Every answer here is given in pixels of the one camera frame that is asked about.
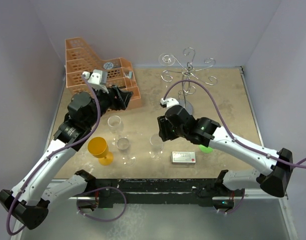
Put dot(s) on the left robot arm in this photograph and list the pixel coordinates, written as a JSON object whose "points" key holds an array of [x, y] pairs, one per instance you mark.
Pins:
{"points": [[30, 200]]}

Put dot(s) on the orange plastic file organizer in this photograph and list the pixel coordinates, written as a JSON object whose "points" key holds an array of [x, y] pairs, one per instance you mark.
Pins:
{"points": [[81, 59]]}

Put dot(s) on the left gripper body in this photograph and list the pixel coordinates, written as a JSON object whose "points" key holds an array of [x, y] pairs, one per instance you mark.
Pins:
{"points": [[106, 101]]}

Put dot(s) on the small white card box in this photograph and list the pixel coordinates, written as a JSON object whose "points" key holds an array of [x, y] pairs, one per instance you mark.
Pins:
{"points": [[183, 157]]}

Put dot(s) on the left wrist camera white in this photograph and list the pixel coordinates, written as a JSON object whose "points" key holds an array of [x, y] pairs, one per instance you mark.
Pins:
{"points": [[97, 79]]}

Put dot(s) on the clear wine glass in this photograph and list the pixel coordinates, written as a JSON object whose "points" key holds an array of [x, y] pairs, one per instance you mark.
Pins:
{"points": [[123, 146], [167, 59], [115, 125], [157, 146]]}

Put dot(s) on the orange plastic goblet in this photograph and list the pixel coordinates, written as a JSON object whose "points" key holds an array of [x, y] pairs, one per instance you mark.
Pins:
{"points": [[99, 149]]}

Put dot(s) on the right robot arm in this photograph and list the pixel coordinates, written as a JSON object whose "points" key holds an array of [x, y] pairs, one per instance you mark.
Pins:
{"points": [[272, 167]]}

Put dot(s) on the black mounting frame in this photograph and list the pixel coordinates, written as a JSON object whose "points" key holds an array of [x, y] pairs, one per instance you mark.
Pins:
{"points": [[208, 192]]}

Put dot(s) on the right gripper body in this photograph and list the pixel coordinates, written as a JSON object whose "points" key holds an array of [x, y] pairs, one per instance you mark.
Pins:
{"points": [[169, 131]]}

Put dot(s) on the chrome wine glass rack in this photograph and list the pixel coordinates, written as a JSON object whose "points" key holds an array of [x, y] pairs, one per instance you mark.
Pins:
{"points": [[188, 72]]}

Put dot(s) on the green plastic goblet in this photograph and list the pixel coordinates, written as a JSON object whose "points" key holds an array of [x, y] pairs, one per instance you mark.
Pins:
{"points": [[205, 149]]}

